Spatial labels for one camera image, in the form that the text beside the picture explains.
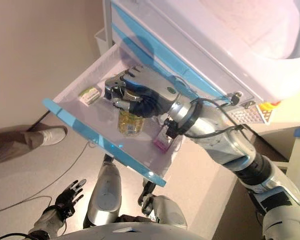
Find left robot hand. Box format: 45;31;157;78
55;178;88;213

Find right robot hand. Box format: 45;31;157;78
103;66;178;120

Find clear medicine bottle yellow capsules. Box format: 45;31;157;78
117;91;145;137

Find blue front cart drawer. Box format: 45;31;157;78
41;44;186;187
111;2;227;99
111;24;198;97

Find pink white medicine box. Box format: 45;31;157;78
152;124;175;152

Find green white medicine box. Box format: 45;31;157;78
78;85;102;105

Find left robot leg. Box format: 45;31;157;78
83;159;123;230

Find robot leg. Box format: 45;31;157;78
137;179;188;231
83;159;123;230

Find white side bin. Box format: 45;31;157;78
94;26;110;55

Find grey robot torso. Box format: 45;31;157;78
52;221;213;240

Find white medical cart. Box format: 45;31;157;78
102;0;300;126

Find cart lock keys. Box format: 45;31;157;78
226;91;243;105

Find right robot leg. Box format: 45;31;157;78
137;179;188;231

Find yellow sharps container red lid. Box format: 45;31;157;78
258;101;282;124

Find grey floor cable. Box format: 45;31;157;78
0;140;91;216

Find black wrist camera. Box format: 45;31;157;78
162;117;184;139

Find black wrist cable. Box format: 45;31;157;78
184;98;251;139

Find white wire basket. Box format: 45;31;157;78
227;102;266;125

